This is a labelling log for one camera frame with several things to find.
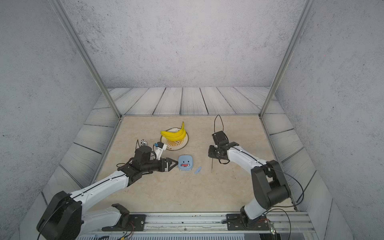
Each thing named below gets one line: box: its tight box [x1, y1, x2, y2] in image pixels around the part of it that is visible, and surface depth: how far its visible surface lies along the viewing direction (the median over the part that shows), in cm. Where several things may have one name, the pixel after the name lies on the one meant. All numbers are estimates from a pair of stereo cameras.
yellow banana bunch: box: [160, 121, 187, 141], surface depth 106 cm
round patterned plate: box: [160, 127, 189, 151], surface depth 106 cm
